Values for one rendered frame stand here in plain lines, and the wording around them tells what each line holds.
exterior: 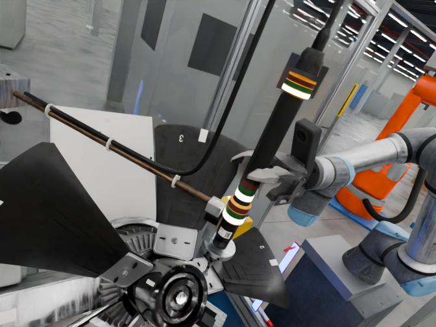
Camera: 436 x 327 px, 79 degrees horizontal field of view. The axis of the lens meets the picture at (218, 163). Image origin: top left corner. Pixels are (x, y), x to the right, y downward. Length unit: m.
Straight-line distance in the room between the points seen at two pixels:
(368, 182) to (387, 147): 3.51
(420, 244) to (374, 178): 3.38
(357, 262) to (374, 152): 0.50
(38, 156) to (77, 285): 0.29
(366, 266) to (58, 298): 1.01
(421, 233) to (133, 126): 0.89
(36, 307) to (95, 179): 0.30
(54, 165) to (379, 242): 1.05
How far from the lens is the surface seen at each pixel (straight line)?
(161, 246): 0.60
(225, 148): 0.62
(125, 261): 0.53
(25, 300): 0.63
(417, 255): 1.05
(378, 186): 4.39
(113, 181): 0.76
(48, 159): 0.45
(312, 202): 0.69
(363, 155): 0.85
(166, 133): 0.63
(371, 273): 1.22
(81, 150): 0.75
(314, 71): 0.42
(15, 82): 0.78
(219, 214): 0.52
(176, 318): 0.56
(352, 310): 1.18
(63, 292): 0.64
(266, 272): 0.76
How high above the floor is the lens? 1.66
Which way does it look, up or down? 26 degrees down
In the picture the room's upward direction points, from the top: 23 degrees clockwise
